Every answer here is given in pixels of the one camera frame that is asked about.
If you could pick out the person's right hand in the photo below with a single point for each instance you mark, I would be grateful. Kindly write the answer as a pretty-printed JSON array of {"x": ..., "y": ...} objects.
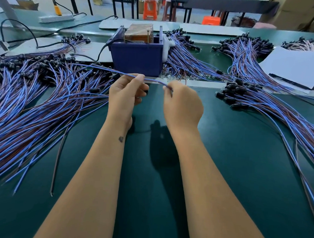
[{"x": 183, "y": 109}]

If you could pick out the person's left hand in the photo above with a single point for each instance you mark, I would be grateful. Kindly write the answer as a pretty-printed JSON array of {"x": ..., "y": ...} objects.
[{"x": 124, "y": 100}]

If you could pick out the blue plastic tester box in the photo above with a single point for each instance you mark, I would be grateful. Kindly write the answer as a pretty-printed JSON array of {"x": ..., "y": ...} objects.
[{"x": 136, "y": 59}]

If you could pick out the person's left forearm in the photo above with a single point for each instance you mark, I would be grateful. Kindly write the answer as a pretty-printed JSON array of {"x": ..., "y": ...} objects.
[{"x": 84, "y": 190}]

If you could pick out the person's right forearm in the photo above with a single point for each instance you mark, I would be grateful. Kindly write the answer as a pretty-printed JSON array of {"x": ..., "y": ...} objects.
[{"x": 218, "y": 195}]

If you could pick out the white power strip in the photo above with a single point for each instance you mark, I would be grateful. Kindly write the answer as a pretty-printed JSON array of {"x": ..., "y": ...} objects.
[{"x": 56, "y": 18}]

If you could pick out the white flat mat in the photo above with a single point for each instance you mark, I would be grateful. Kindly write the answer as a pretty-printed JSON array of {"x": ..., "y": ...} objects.
[
  {"x": 91, "y": 51},
  {"x": 213, "y": 29},
  {"x": 136, "y": 25}
]

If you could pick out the brown cardboard block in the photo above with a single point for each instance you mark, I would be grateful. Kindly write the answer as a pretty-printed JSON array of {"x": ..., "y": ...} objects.
[{"x": 138, "y": 33}]

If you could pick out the orange plastic stool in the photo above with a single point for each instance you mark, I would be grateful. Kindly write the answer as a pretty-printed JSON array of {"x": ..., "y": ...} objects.
[
  {"x": 150, "y": 10},
  {"x": 211, "y": 20}
]

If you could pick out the thin black stand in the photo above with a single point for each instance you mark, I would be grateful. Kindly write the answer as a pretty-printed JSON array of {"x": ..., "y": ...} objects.
[{"x": 176, "y": 5}]

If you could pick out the black pen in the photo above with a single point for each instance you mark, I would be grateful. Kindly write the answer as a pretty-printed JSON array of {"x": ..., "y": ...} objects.
[{"x": 289, "y": 81}]

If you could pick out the orange plug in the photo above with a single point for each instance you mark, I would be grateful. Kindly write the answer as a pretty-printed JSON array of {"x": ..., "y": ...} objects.
[{"x": 57, "y": 10}]

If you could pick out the pink plastic stool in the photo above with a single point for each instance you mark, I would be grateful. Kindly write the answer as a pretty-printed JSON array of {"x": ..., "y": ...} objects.
[{"x": 265, "y": 25}]

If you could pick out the white paper sheet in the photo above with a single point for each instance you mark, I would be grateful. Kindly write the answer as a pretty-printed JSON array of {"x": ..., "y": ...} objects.
[{"x": 295, "y": 66}]

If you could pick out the open cardboard box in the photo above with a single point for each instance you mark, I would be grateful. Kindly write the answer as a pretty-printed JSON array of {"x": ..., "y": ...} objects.
[{"x": 26, "y": 4}]

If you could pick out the stack of large cardboard boxes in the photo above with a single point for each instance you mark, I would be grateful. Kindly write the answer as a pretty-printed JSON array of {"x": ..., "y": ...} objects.
[{"x": 303, "y": 12}]

